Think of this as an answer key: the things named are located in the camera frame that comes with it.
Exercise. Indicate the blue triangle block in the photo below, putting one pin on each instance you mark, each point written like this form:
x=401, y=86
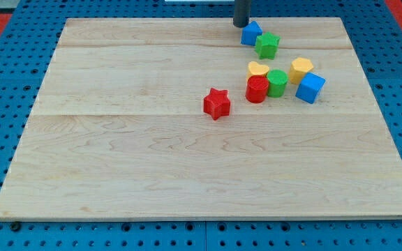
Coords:
x=250, y=33

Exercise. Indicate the red star block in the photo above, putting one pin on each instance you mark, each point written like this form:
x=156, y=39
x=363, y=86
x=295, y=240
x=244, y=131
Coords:
x=217, y=103

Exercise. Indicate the green star block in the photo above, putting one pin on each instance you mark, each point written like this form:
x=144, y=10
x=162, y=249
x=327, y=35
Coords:
x=266, y=45

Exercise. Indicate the light wooden board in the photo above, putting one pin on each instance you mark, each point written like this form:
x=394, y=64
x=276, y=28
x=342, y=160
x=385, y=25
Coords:
x=118, y=131

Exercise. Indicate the red cylinder block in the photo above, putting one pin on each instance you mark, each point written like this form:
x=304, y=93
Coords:
x=256, y=89

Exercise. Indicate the yellow heart block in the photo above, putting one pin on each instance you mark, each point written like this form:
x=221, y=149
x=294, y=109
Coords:
x=256, y=69

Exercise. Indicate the green cylinder block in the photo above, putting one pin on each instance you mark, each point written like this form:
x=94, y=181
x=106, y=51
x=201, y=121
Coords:
x=277, y=82

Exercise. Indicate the yellow hexagon block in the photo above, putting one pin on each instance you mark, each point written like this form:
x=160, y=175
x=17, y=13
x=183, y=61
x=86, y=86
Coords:
x=298, y=69

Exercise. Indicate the blue cube block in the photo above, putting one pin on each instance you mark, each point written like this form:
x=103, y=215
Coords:
x=310, y=87

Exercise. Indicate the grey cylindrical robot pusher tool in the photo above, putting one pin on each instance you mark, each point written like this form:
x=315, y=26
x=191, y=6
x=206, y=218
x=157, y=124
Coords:
x=241, y=15

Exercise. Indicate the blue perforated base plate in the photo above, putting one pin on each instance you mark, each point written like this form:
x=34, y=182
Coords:
x=27, y=44

